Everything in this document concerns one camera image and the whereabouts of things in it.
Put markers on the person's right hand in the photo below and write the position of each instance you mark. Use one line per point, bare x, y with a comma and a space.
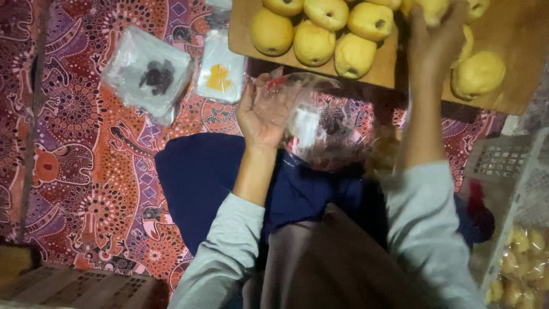
429, 51

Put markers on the person's left hand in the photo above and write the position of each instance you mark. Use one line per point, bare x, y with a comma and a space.
261, 118

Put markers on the person's right fingers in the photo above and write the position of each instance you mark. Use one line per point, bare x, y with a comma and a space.
459, 17

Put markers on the single yellow bun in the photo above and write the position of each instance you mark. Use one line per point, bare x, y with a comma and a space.
435, 10

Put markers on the clear printed plastic bag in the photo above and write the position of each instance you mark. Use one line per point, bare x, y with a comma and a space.
326, 128

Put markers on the wooden board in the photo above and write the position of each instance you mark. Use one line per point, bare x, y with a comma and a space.
506, 25

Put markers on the group of yellow buns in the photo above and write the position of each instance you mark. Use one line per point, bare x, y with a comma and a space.
313, 43

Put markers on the white plastic crate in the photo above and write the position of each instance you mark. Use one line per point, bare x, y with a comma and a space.
510, 180

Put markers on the clear plastic wrapper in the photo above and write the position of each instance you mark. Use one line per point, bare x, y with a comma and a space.
219, 5

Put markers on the plastic bags stack yellow print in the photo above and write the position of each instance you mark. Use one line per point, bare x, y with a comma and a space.
221, 71

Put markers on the heap of bagged yellow buns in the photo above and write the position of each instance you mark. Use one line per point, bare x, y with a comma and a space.
523, 266

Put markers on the person's brown garment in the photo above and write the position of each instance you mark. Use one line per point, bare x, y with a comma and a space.
326, 261

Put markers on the person's dark blue garment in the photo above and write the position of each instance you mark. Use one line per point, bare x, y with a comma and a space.
201, 180

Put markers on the plastic bags stack dark print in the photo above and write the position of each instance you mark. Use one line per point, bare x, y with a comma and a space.
148, 73

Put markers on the red patterned batik cloth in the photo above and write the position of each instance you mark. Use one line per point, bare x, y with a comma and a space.
94, 171

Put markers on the grey plastic crate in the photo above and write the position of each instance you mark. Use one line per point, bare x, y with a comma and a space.
77, 287

